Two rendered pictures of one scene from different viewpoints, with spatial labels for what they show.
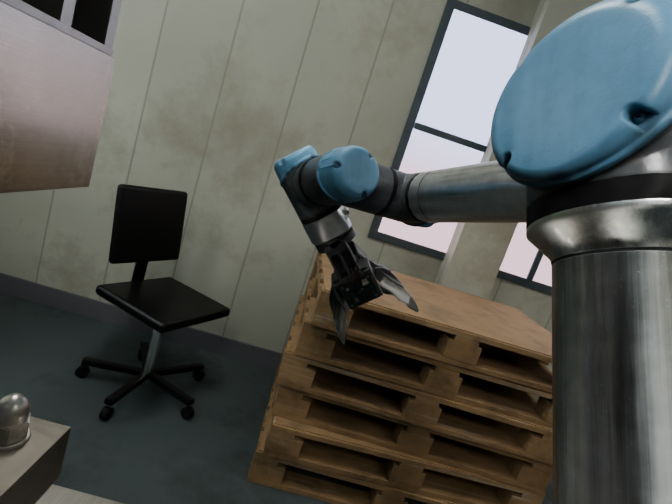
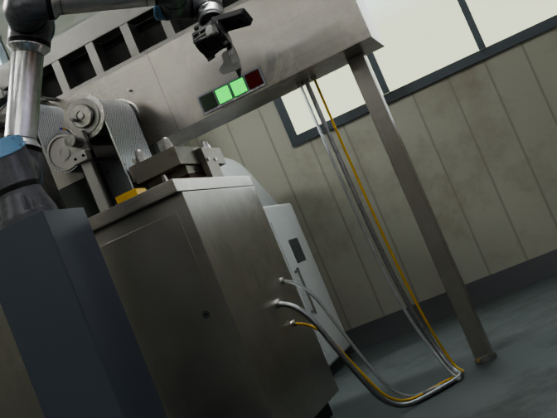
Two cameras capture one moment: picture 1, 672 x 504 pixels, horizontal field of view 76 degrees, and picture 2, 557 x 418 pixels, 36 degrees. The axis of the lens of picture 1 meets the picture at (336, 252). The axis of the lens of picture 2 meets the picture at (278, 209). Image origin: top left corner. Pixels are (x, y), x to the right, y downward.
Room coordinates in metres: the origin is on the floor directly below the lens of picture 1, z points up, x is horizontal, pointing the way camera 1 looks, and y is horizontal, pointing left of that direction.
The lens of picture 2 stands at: (1.51, -2.17, 0.55)
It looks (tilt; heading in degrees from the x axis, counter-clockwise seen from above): 4 degrees up; 110
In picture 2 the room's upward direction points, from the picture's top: 23 degrees counter-clockwise
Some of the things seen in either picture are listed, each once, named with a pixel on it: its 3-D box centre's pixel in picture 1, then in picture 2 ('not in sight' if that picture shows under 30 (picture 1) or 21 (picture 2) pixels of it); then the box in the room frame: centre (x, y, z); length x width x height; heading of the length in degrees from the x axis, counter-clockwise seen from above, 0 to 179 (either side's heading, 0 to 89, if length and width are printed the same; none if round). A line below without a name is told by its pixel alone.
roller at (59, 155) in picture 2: not in sight; (82, 153); (0.00, 0.34, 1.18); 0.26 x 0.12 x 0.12; 94
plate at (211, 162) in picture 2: not in sight; (210, 163); (0.39, 0.42, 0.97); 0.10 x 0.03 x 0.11; 94
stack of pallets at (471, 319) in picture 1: (406, 379); not in sight; (2.10, -0.55, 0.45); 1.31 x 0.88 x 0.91; 95
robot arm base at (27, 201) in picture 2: not in sight; (24, 206); (0.21, -0.36, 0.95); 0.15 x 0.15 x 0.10
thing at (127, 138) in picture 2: not in sight; (133, 148); (0.18, 0.35, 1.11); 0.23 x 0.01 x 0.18; 94
